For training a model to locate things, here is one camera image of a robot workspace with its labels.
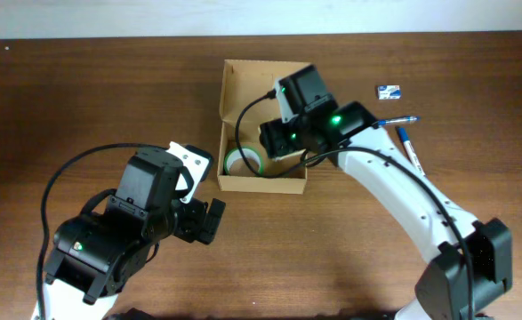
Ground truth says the green tape roll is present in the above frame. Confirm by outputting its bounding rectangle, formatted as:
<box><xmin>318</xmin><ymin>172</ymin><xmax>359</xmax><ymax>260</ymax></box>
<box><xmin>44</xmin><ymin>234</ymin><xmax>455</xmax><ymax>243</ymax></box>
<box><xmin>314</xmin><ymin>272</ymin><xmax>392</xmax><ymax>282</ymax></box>
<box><xmin>223</xmin><ymin>145</ymin><xmax>265</xmax><ymax>177</ymax></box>

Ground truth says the brown cardboard box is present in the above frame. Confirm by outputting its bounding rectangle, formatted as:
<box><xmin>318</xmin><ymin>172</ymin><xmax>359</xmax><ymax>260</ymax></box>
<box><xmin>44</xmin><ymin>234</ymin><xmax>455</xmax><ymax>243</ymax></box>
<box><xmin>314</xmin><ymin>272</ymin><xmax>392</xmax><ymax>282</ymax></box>
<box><xmin>217</xmin><ymin>60</ymin><xmax>309</xmax><ymax>195</ymax></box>

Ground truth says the yellow sticky note pad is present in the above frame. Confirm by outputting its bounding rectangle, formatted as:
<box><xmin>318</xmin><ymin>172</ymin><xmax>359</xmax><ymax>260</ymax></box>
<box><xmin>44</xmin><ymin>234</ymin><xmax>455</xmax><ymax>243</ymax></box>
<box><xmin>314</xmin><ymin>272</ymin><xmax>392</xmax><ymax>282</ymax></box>
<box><xmin>273</xmin><ymin>149</ymin><xmax>305</xmax><ymax>162</ymax></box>

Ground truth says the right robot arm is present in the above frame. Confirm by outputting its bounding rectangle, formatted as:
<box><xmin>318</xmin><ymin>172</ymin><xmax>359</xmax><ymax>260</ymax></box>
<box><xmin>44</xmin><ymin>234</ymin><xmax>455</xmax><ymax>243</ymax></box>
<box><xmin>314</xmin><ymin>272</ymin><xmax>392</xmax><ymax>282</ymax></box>
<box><xmin>260</xmin><ymin>65</ymin><xmax>513</xmax><ymax>319</ymax></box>

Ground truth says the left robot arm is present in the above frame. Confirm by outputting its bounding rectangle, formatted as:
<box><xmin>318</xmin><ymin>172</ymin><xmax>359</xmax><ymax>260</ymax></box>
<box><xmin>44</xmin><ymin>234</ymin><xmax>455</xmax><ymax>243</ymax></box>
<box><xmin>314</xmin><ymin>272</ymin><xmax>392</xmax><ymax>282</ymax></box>
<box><xmin>32</xmin><ymin>142</ymin><xmax>225</xmax><ymax>319</ymax></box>

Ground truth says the small white blue box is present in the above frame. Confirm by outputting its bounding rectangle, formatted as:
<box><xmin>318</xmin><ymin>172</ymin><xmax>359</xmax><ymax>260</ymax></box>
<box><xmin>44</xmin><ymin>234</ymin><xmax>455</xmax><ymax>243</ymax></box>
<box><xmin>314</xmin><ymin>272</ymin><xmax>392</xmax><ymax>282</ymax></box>
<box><xmin>377</xmin><ymin>84</ymin><xmax>401</xmax><ymax>100</ymax></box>

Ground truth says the blue white marker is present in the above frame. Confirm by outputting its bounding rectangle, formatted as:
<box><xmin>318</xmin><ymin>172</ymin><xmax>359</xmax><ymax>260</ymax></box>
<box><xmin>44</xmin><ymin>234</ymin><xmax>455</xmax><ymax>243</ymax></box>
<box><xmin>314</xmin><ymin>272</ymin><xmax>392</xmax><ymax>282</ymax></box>
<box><xmin>396</xmin><ymin>126</ymin><xmax>426</xmax><ymax>176</ymax></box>

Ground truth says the blue ballpoint pen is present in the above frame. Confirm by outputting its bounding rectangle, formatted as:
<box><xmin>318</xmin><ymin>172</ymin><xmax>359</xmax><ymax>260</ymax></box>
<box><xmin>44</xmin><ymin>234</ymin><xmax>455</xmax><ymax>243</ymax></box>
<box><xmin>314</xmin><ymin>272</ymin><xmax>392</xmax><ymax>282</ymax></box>
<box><xmin>373</xmin><ymin>116</ymin><xmax>421</xmax><ymax>127</ymax></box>

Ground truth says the left black cable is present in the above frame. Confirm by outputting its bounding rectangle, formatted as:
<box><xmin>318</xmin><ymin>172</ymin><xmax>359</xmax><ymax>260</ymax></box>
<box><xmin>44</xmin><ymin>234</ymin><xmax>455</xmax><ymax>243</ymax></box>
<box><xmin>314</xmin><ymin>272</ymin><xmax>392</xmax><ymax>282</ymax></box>
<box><xmin>35</xmin><ymin>142</ymin><xmax>173</xmax><ymax>320</ymax></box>

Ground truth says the black cable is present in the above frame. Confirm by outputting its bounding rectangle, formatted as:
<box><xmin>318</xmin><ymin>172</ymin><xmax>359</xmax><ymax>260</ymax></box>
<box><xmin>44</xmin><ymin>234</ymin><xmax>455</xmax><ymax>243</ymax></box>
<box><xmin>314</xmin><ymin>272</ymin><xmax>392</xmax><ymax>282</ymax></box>
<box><xmin>35</xmin><ymin>142</ymin><xmax>173</xmax><ymax>320</ymax></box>
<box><xmin>234</xmin><ymin>88</ymin><xmax>475</xmax><ymax>320</ymax></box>

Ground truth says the right black cable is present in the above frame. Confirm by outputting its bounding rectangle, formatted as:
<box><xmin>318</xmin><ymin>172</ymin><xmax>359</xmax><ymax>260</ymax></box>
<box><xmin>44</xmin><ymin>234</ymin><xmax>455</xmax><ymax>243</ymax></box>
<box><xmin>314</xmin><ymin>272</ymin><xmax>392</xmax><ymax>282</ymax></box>
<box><xmin>234</xmin><ymin>88</ymin><xmax>475</xmax><ymax>320</ymax></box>

